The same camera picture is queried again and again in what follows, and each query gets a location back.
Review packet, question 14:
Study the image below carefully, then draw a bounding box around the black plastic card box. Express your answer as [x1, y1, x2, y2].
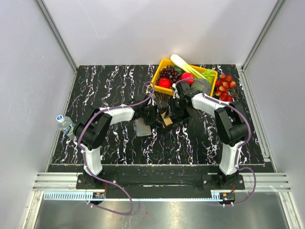
[155, 98, 191, 132]

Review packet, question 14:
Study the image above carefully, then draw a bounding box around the dark purple grape bunch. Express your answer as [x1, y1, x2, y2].
[157, 65, 183, 83]

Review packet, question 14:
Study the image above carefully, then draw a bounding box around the yellow plastic bin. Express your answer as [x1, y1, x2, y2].
[152, 59, 218, 96]

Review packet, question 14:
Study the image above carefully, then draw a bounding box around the red apple right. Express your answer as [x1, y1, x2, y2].
[181, 73, 194, 85]

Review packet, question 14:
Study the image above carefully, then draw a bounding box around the beige leather card holder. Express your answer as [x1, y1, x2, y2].
[133, 118, 152, 137]

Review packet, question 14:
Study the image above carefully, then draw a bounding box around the aluminium frame rail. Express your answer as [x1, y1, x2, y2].
[34, 0, 78, 72]

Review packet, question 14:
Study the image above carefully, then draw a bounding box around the red apple left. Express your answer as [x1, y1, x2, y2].
[158, 78, 172, 89]

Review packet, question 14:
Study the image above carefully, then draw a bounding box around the red lychee bunch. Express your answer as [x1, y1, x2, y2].
[214, 74, 239, 103]

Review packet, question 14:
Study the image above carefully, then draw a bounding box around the red apple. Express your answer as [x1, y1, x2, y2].
[181, 73, 194, 85]
[158, 78, 172, 89]

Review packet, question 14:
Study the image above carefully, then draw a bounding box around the green lettuce leaf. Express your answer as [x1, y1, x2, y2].
[202, 69, 215, 84]

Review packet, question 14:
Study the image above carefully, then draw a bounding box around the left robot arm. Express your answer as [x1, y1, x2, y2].
[73, 93, 158, 188]

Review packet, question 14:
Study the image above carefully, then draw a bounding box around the white green leek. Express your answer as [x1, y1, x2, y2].
[170, 54, 207, 80]

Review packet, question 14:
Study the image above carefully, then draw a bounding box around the green melon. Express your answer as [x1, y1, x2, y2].
[191, 79, 212, 95]

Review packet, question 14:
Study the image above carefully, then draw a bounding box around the clear plastic water bottle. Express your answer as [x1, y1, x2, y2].
[56, 115, 75, 141]

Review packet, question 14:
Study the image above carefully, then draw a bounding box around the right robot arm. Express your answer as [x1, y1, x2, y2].
[173, 80, 251, 189]

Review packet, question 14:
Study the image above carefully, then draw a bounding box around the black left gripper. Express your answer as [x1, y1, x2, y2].
[141, 104, 164, 126]

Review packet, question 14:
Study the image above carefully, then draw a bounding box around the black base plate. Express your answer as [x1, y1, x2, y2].
[76, 165, 245, 200]

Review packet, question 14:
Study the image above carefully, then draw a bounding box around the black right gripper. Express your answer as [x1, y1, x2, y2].
[164, 97, 188, 120]

